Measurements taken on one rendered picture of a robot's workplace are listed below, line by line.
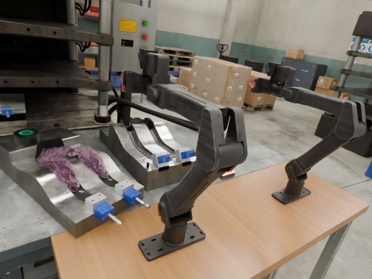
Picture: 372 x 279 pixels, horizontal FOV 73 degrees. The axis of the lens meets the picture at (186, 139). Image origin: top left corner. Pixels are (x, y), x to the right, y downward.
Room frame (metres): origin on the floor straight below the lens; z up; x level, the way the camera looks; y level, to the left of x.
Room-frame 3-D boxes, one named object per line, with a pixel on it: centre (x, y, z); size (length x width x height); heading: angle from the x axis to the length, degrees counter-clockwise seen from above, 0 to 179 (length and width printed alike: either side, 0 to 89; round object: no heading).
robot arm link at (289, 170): (0.94, -0.48, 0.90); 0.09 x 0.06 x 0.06; 128
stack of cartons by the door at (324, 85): (6.87, -3.61, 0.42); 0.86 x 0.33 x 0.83; 32
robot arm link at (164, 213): (0.58, 0.00, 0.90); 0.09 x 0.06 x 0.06; 128
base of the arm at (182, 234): (0.57, -0.01, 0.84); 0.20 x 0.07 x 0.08; 128
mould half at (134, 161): (1.06, 0.18, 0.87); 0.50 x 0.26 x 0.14; 40
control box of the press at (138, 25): (1.73, 0.47, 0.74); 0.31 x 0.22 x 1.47; 130
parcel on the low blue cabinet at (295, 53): (8.01, -2.76, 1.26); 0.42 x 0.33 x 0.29; 32
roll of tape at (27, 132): (0.82, 0.58, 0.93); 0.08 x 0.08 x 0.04
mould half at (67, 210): (0.76, 0.40, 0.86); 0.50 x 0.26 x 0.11; 58
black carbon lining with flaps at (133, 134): (1.04, 0.18, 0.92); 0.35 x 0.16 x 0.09; 40
